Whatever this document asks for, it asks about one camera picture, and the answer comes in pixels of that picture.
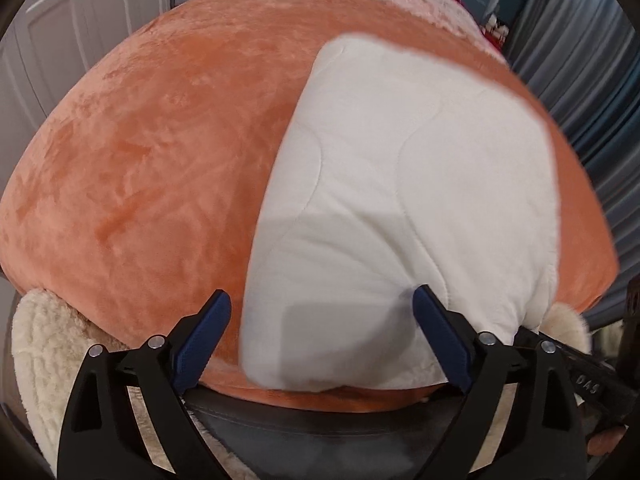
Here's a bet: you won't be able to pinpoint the grey blue curtain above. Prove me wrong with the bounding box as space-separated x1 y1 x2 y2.
506 0 639 328

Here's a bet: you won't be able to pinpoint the black leather bench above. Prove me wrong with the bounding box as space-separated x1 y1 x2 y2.
186 386 462 480

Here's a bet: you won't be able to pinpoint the white wardrobe doors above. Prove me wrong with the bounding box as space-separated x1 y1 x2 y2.
1 0 169 165

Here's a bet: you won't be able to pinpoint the orange plush bed blanket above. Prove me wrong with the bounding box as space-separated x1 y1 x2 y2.
1 0 618 412

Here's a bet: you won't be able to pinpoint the red white plush toy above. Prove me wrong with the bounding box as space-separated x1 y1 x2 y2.
454 0 510 52

